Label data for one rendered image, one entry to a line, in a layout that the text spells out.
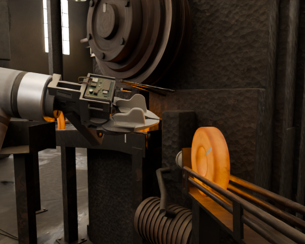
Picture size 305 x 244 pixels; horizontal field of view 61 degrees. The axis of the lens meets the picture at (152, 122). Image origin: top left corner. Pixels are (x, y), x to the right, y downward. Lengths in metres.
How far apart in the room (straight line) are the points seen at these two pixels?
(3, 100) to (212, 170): 0.41
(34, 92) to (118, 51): 0.49
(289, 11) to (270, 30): 0.10
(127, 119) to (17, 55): 10.97
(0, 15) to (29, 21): 8.18
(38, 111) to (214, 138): 0.34
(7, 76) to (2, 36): 3.10
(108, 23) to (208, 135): 0.59
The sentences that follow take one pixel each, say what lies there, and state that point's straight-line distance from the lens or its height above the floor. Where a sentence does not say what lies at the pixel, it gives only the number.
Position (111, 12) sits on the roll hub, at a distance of 0.98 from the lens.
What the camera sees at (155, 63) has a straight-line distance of 0.91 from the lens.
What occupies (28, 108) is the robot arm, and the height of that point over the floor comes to 0.83.
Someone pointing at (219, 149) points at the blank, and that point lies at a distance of 0.53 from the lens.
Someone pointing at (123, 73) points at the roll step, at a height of 0.93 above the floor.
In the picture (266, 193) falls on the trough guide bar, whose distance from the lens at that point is 0.46.
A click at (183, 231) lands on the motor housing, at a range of 0.71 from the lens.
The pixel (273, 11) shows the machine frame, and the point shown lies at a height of 1.10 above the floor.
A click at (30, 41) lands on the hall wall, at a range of 11.67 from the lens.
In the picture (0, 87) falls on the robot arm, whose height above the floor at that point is 0.87.
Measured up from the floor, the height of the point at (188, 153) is 0.71.
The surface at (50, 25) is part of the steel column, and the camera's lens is 8.12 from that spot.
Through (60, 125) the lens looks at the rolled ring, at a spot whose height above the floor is 0.67.
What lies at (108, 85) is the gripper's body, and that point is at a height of 0.87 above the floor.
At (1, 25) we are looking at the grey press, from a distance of 3.64.
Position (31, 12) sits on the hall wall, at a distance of 11.95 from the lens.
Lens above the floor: 0.86
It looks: 6 degrees down
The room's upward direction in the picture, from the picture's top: straight up
